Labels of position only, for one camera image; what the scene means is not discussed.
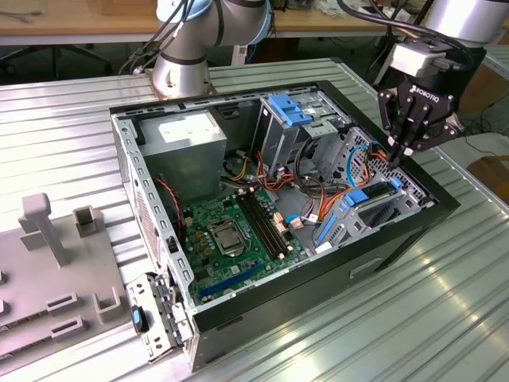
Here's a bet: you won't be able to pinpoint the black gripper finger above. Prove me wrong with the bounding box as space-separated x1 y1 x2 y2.
377 89 417 166
397 103 464 166

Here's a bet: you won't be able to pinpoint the orange red power wire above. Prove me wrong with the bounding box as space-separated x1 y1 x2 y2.
319 141 394 224

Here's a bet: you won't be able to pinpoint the blue data wire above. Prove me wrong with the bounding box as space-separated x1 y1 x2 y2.
345 143 371 189

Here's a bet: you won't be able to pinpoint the grey disk bay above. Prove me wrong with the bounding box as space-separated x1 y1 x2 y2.
316 127 437 255

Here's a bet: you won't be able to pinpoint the black metal pole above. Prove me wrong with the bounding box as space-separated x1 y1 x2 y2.
372 37 398 87

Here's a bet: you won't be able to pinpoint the brown cardboard box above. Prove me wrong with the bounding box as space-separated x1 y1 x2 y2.
467 155 509 200

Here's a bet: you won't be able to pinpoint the blue plastic drive latch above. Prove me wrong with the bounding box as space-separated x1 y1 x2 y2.
284 110 316 127
268 92 298 117

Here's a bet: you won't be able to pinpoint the grey optical drive cage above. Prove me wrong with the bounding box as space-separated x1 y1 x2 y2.
254 89 353 180

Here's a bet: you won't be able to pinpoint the black RAM slot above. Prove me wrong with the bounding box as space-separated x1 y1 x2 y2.
246 189 290 258
237 192 282 262

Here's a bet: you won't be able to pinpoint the black open PC case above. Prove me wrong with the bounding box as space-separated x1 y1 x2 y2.
109 79 462 373

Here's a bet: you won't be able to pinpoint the CPU socket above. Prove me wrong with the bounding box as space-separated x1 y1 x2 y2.
206 224 246 258

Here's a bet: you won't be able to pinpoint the grey power supply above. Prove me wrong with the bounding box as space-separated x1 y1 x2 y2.
137 109 228 205

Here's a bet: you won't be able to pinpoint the green motherboard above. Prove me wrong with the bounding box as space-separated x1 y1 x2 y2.
181 186 311 306

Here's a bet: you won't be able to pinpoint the blue expansion slot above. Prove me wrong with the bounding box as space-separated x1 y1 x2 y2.
197 264 263 299

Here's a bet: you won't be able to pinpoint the black case fan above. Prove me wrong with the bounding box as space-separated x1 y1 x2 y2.
153 173 188 242

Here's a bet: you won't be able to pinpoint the black latch with blue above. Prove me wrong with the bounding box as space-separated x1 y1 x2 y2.
129 304 151 334

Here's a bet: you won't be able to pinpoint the wooden desk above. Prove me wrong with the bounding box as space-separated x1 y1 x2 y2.
0 0 434 47

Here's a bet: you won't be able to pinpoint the grey parts rack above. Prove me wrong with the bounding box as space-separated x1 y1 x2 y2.
0 193 128 359

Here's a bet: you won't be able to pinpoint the black camera cable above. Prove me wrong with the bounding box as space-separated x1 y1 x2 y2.
337 0 478 72

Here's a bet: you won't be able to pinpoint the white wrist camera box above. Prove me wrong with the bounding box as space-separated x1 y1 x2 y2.
390 39 446 77

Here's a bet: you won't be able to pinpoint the aluminium frame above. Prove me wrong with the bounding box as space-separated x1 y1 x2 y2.
483 44 509 80

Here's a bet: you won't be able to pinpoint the black round cables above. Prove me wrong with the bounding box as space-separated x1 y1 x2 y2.
293 139 325 196

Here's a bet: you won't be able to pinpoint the red orange wire bundle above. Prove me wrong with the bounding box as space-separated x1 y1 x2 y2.
255 152 297 193

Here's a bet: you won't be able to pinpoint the yellow wire bundle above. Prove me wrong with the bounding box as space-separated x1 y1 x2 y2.
231 156 251 182

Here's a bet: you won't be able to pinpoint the arm foot cable bundle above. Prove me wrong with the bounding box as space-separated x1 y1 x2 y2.
119 0 192 76

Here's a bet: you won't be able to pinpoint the grey card retention bracket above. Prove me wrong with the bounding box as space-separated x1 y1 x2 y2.
124 271 199 365

